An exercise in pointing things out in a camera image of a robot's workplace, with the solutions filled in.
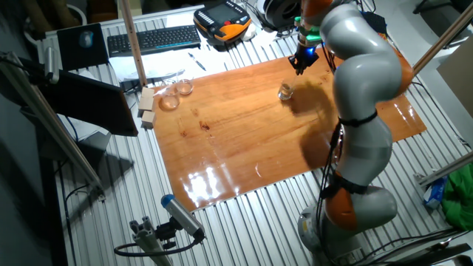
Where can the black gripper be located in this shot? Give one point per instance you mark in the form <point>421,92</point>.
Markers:
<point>306,56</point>

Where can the clear glass stirring rod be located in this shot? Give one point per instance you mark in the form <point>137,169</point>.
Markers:
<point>294,82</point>

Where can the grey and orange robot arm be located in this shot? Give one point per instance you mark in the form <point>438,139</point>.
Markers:
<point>366,74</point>

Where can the glass beaker with water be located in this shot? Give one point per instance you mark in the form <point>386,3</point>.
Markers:
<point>286,94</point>

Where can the empty glass beaker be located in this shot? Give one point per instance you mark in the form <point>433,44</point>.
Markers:
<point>170,100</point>
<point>184,88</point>

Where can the white tissue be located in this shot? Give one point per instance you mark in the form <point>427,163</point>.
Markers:
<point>266,37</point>

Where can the black filament spool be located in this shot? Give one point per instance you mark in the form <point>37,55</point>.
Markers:
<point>281,11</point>

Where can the white rounded plastic object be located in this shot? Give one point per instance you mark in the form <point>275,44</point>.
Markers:
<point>248,32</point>

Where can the orange and black teach pendant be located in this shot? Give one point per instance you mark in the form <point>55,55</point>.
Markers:
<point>221,16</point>

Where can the black pen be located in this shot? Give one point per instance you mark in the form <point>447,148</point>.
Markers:
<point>196,61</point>

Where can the glossy wooden board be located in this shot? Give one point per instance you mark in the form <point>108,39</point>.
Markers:
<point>207,122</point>

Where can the white paper sheets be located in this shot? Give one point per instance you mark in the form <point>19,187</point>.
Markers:
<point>162,64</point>

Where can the black computer keyboard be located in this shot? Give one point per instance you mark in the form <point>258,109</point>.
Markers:
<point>155,38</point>

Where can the small wooden block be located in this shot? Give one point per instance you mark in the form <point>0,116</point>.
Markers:
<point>148,119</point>
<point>146,104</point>
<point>148,92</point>

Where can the black office chair base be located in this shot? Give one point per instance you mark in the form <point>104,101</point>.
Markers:
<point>443,4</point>

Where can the brown cardboard box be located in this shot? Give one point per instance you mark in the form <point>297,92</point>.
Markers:
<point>458,74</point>

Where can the aluminium profile bar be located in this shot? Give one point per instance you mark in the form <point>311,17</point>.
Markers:
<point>447,168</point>

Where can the blue and white tissue pack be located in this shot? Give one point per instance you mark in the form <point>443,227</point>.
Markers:
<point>435,192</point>

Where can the green cloth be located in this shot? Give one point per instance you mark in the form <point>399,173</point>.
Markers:
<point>460,196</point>

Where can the black flat monitor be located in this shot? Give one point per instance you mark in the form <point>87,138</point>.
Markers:
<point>92,103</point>

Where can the grey computer mouse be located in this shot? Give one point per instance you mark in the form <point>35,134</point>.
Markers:
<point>86,38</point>

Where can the white round bucket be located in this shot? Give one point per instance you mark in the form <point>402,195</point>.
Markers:
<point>79,13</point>

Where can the black mouse pad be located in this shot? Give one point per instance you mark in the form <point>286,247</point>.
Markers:
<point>72,55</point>

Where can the metal spoon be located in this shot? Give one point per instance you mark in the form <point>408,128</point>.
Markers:
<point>441,244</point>

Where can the black flat bar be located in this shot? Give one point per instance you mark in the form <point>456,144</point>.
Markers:
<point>428,255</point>

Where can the long grey aluminium strut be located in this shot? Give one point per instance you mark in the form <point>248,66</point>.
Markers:
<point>55,125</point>

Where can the wooden frame pole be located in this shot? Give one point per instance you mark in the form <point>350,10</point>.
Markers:
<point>443,38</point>
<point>133,40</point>

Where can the silver camera with blue cap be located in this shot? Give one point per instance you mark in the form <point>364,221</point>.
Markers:
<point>181,214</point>

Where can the short aluminium profile post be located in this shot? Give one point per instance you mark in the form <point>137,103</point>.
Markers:
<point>148,240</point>

